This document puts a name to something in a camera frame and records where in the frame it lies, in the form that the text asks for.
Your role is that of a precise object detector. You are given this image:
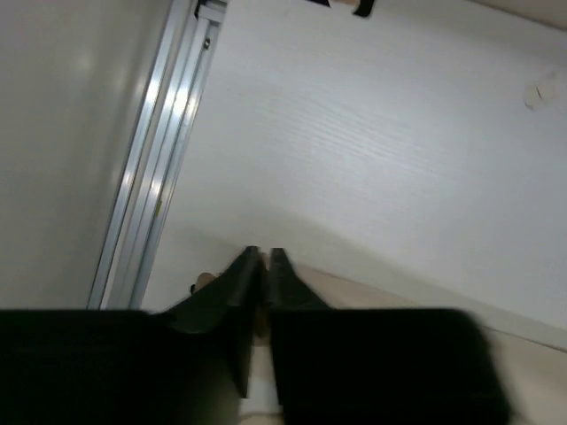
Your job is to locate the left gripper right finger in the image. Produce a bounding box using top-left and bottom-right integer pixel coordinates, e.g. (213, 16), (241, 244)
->
(267, 248), (328, 409)

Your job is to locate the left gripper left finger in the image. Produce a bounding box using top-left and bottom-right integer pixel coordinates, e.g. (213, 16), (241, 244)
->
(170, 246), (261, 398)

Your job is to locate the left aluminium frame rail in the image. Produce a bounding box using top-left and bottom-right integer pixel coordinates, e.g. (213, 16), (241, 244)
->
(87, 1), (228, 310)

